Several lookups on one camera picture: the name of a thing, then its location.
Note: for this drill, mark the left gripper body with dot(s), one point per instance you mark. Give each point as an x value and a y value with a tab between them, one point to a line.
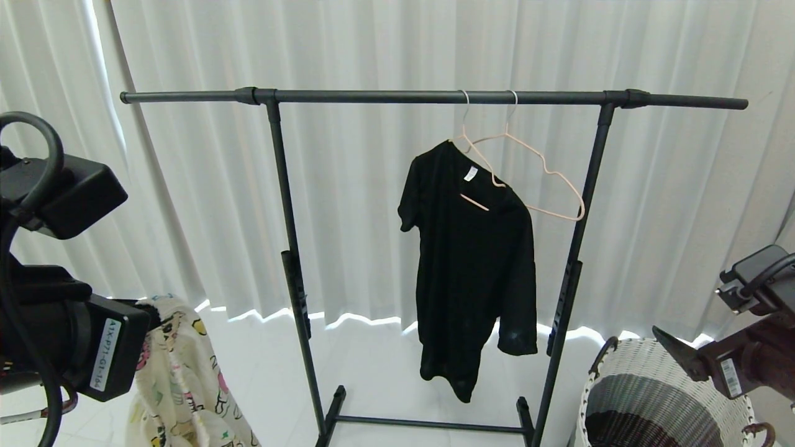
62	335

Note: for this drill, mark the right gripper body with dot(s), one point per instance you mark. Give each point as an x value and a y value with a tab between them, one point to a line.
758	366

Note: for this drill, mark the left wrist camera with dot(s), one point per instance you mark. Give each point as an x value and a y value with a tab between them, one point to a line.
81	192

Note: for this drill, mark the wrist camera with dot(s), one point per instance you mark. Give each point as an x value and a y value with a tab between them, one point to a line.
81	192
758	273

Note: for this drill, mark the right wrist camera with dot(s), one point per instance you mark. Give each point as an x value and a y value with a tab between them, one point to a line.
758	273

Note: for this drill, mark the pink clothes hanger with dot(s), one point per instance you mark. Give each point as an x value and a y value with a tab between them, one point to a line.
525	144
475	203

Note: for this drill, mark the cream printed garment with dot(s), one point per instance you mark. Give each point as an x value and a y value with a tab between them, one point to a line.
186	385

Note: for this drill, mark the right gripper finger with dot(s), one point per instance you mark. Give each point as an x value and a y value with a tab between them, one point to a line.
683	354

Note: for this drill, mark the black garment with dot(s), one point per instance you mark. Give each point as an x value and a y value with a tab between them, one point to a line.
472	279

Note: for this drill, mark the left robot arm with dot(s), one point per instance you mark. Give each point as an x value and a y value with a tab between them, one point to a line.
37	415

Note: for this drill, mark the white curtain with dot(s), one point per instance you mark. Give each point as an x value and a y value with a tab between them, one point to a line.
372	217

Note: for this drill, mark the black clothes rack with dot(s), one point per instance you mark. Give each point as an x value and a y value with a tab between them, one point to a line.
372	97

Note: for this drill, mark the white laundry basket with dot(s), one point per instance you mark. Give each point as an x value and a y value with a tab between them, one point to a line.
646	366

